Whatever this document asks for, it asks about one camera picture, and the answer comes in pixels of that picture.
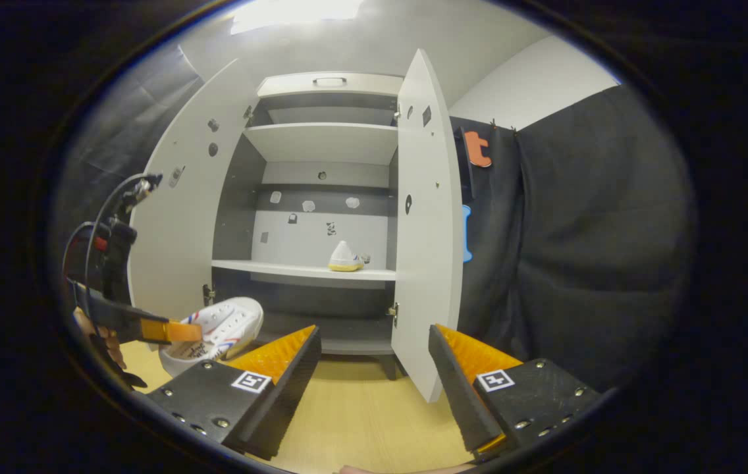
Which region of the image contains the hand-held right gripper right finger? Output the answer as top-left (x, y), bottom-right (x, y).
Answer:
top-left (428, 324), bottom-right (618, 461)

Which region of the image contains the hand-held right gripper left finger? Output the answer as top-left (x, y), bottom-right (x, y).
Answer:
top-left (147, 325), bottom-right (323, 461)

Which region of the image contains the white cabinet door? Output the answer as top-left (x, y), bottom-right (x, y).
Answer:
top-left (127, 58), bottom-right (259, 323)
top-left (390, 48), bottom-right (466, 404)

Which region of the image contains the white striped shoe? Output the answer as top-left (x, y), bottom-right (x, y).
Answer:
top-left (159, 296), bottom-right (264, 378)
top-left (328, 240), bottom-right (365, 273)

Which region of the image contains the white shoe cabinet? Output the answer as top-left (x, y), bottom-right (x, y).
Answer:
top-left (211, 71), bottom-right (408, 379)

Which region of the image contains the white cabinet drawer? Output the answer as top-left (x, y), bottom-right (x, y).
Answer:
top-left (257, 72), bottom-right (404, 99)

